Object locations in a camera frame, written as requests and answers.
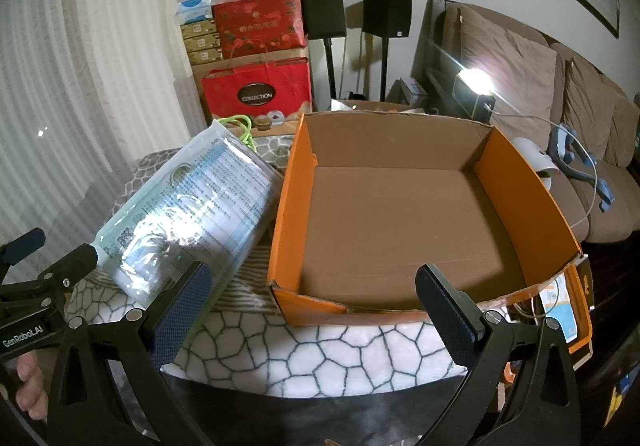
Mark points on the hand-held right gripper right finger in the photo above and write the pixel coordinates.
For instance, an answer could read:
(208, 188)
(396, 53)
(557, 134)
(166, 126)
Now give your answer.
(445, 318)

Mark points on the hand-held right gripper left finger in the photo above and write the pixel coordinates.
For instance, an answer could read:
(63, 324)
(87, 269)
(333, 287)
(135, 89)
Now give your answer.
(182, 316)

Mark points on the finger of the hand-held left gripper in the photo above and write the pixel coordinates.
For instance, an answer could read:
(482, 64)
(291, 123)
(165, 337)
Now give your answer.
(25, 244)
(70, 268)

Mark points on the orange cardboard box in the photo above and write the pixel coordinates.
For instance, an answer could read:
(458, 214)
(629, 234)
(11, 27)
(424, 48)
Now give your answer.
(390, 226)

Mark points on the clear face mask pack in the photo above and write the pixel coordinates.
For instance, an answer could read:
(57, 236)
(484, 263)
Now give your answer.
(200, 206)

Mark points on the person's left hand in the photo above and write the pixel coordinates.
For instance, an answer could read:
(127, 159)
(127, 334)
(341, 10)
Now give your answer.
(30, 386)

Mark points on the blue white packet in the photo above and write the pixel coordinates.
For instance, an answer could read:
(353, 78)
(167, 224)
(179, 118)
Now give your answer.
(557, 306)

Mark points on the grey white patterned blanket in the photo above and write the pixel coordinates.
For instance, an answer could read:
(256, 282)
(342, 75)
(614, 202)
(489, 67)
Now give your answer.
(325, 356)

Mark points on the white round device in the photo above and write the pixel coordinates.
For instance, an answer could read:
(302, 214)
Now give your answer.
(532, 156)

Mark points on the brown sofa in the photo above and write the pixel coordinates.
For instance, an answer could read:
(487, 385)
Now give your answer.
(610, 206)

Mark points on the white curtain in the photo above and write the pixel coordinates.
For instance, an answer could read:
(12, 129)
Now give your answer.
(100, 51)

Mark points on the blue grey neck massager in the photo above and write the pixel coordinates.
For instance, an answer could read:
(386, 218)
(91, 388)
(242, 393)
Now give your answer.
(560, 141)

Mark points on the red gift bag brown label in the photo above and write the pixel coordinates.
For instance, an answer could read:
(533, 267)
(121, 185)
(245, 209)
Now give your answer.
(225, 91)

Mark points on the small white blue box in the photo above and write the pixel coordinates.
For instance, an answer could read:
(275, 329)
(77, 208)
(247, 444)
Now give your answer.
(415, 91)

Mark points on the black lit lamp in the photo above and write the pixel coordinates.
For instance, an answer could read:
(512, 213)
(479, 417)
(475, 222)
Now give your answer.
(472, 86)

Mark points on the black speaker stand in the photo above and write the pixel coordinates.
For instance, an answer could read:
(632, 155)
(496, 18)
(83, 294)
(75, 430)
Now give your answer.
(385, 71)
(330, 71)

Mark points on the large brown sofa cushion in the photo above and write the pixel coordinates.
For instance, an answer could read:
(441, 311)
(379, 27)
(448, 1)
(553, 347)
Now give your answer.
(505, 61)

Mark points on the blue white tissue pack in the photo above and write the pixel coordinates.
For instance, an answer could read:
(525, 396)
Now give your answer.
(192, 9)

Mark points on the red floral gift bag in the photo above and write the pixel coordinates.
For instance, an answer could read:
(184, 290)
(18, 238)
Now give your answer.
(260, 26)

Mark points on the black speaker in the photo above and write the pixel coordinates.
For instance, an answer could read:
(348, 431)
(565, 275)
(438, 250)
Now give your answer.
(387, 9)
(322, 9)

